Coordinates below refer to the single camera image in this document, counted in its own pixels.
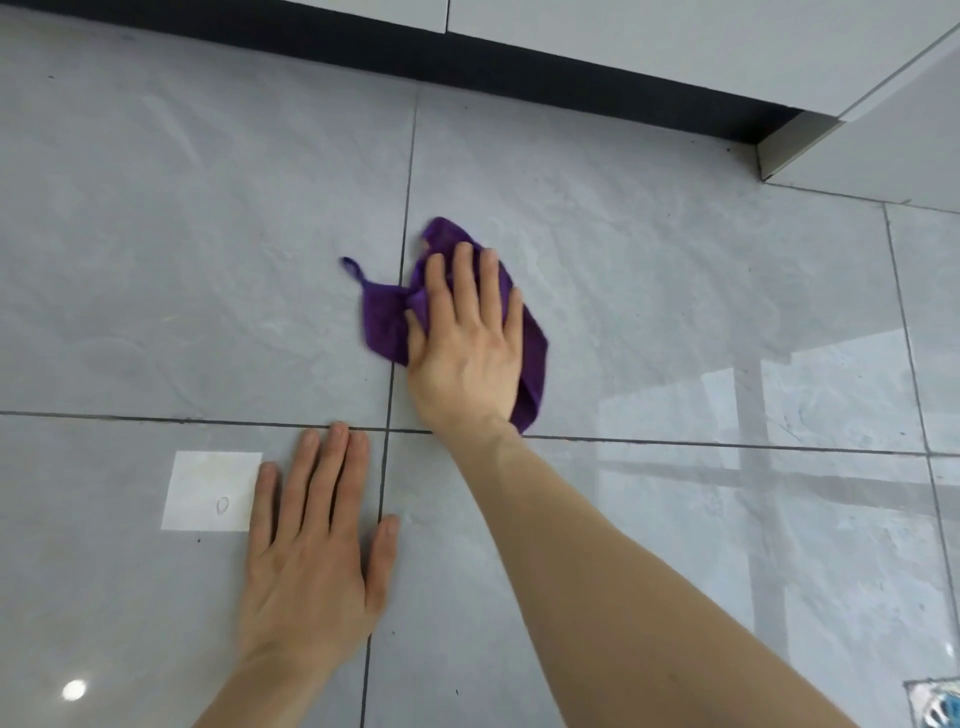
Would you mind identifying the person's left hand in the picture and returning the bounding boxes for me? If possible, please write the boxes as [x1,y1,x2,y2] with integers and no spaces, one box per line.
[235,421,401,670]

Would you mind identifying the person's right hand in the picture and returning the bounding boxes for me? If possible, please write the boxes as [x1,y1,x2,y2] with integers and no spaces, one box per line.
[405,242,525,445]

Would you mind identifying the purple cleaning cloth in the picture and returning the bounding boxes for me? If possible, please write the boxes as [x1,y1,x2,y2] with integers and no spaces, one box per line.
[339,216,549,436]

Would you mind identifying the person's left forearm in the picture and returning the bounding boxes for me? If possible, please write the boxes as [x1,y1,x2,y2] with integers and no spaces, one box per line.
[192,651,360,728]

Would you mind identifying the person's right forearm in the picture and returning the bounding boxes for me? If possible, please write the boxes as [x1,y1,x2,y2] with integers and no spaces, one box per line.
[438,421,860,728]

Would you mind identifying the black cabinet toe kick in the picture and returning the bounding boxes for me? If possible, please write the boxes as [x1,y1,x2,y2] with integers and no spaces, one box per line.
[0,0,805,144]

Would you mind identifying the narrow white cabinet door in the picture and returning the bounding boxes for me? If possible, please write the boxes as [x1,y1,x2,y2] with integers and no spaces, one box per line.
[283,0,451,35]

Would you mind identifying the white cabinet side panel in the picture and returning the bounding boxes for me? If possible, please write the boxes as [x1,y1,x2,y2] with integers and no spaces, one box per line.
[756,43,960,216]

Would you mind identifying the metal floor drain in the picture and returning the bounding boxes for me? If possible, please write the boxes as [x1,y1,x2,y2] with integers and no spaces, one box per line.
[903,678,960,728]

